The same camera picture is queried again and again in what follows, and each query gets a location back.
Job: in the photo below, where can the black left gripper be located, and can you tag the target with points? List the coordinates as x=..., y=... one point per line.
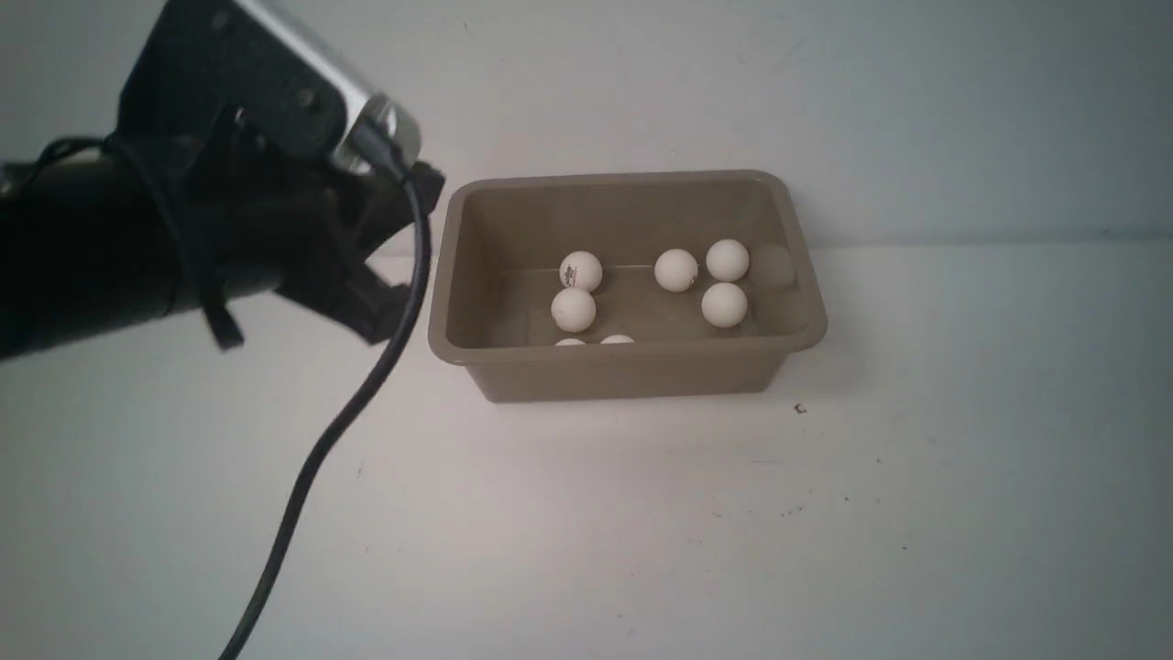
x=302, y=238

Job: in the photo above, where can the tan plastic bin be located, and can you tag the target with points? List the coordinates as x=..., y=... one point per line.
x=498, y=270

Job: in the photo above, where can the white ball red black logo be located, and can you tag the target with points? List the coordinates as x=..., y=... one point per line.
x=676, y=270

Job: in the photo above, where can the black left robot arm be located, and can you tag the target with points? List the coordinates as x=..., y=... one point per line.
x=86, y=252

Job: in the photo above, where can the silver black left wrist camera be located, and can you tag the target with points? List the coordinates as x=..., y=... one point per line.
x=206, y=58

